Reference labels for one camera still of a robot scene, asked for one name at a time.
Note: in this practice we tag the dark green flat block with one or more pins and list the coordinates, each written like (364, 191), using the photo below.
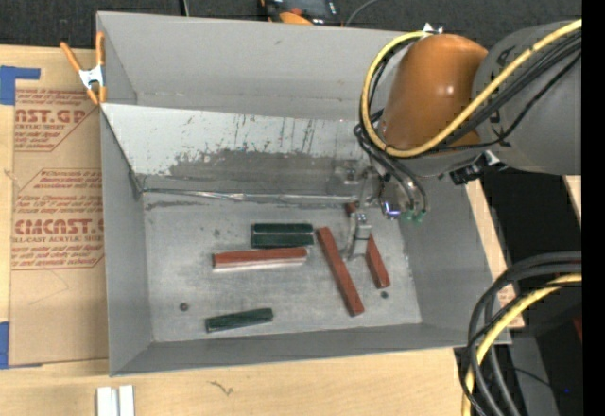
(282, 229)
(238, 320)
(281, 241)

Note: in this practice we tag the black cylinder on white bracket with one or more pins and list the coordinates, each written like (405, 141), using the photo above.
(465, 175)

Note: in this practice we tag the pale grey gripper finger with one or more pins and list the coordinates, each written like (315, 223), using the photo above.
(361, 230)
(345, 178)

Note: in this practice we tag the brown cardboard board red print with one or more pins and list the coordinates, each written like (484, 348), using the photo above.
(52, 196)

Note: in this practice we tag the red-brown flat block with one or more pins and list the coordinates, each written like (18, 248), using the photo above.
(260, 257)
(341, 274)
(379, 267)

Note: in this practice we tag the grey metal bin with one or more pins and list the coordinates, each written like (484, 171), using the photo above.
(236, 69)

